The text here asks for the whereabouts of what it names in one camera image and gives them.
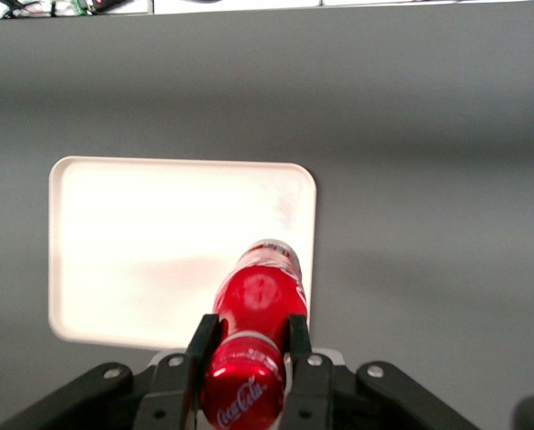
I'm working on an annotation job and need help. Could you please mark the black device with red button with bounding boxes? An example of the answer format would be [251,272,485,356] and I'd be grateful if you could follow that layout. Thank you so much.
[80,0,130,13]

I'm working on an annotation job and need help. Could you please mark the red and black wire bundle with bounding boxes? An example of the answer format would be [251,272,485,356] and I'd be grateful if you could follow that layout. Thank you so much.
[0,0,85,20]

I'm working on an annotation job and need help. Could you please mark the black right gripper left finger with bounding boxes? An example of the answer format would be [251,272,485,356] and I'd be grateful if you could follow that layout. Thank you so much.
[133,313,222,430]

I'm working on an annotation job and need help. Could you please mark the red coke bottle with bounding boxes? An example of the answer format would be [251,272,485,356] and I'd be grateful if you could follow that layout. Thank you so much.
[198,238,311,430]

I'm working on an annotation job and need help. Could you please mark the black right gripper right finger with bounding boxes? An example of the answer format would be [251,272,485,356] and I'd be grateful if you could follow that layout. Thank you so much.
[277,313,336,430]

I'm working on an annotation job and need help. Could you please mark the cream plastic tray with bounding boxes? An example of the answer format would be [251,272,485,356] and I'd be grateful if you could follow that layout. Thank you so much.
[47,155,318,353]

